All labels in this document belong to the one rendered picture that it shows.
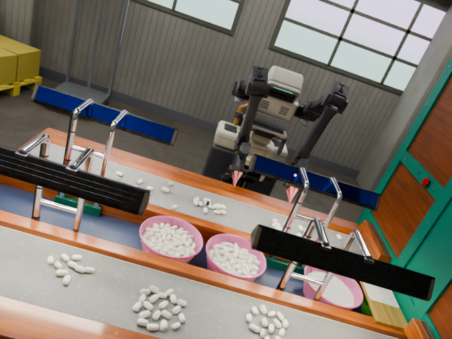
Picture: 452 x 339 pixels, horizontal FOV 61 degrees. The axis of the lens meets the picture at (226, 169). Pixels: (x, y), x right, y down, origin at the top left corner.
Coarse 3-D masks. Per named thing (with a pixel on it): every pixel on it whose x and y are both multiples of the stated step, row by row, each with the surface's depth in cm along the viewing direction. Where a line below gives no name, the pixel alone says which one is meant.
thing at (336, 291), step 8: (312, 272) 175; (320, 272) 176; (336, 280) 175; (328, 288) 168; (336, 288) 170; (344, 288) 172; (328, 296) 163; (336, 296) 164; (344, 296) 166; (352, 296) 169; (344, 304) 162; (352, 304) 164
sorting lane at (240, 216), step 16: (96, 160) 197; (112, 176) 189; (128, 176) 194; (144, 176) 198; (160, 192) 190; (176, 192) 195; (192, 192) 200; (208, 192) 205; (192, 208) 187; (208, 208) 192; (240, 208) 202; (256, 208) 207; (224, 224) 184; (240, 224) 188; (256, 224) 193; (304, 224) 209; (336, 240) 205
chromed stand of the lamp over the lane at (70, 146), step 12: (84, 108) 156; (72, 120) 151; (120, 120) 157; (72, 132) 153; (72, 144) 156; (108, 144) 154; (96, 156) 157; (108, 156) 157; (60, 192) 165; (72, 204) 167; (96, 204) 167
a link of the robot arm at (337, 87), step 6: (336, 84) 192; (330, 90) 199; (336, 90) 190; (342, 90) 191; (324, 96) 206; (336, 96) 188; (342, 96) 190; (312, 102) 223; (318, 102) 214; (330, 102) 189; (336, 102) 188; (342, 102) 188; (306, 108) 225; (312, 108) 221; (318, 108) 218
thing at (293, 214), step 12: (300, 168) 174; (300, 192) 161; (336, 192) 164; (300, 204) 163; (336, 204) 162; (300, 216) 166; (288, 228) 168; (324, 228) 167; (276, 264) 176; (288, 264) 176
